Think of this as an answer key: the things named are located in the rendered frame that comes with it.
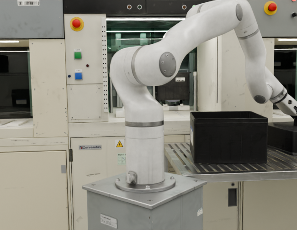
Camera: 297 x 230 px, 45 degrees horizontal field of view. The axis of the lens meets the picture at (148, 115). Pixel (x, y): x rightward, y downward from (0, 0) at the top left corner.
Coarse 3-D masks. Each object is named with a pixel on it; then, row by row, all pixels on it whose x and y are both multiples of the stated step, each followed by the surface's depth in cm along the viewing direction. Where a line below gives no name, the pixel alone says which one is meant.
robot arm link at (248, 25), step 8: (216, 0) 134; (240, 0) 133; (192, 8) 131; (200, 8) 128; (248, 8) 135; (248, 16) 136; (240, 24) 137; (248, 24) 137; (256, 24) 139; (240, 32) 140; (248, 32) 139
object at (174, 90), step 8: (184, 72) 230; (176, 80) 230; (184, 80) 230; (160, 88) 230; (168, 88) 230; (176, 88) 231; (184, 88) 231; (160, 96) 230; (168, 96) 231; (176, 96) 231; (184, 96) 232
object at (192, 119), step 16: (192, 112) 160; (208, 112) 159; (224, 112) 159; (240, 112) 159; (192, 128) 142; (208, 128) 133; (224, 128) 133; (240, 128) 132; (256, 128) 132; (192, 144) 142; (208, 144) 134; (224, 144) 133; (240, 144) 133; (256, 144) 133; (208, 160) 134; (224, 160) 134; (240, 160) 134; (256, 160) 133
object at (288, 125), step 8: (296, 120) 160; (272, 128) 160; (280, 128) 154; (288, 128) 153; (296, 128) 152; (272, 136) 160; (280, 136) 154; (288, 136) 148; (296, 136) 146; (272, 144) 160; (280, 144) 154; (288, 144) 148; (296, 144) 146; (288, 152) 148; (296, 152) 146
